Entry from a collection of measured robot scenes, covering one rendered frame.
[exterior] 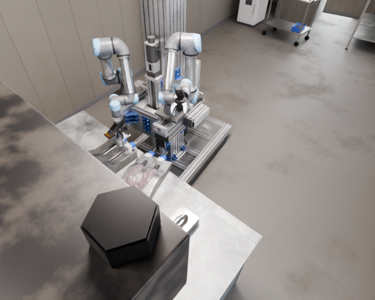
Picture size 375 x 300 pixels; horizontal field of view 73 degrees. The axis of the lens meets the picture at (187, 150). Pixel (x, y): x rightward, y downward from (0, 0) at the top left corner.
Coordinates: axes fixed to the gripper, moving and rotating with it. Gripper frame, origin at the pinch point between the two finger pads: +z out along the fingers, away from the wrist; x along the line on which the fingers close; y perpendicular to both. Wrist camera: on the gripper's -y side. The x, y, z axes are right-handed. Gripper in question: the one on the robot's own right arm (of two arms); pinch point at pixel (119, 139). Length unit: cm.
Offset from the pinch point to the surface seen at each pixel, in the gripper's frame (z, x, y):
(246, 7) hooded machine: 49, 193, 535
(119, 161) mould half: 2.1, -16.7, -14.0
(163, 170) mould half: 5.0, -46.7, 3.4
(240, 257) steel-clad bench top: 11, -126, -12
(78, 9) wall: -40, 184, 92
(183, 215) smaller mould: 4, -83, -16
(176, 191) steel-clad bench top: 11, -64, -2
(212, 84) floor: 91, 80, 249
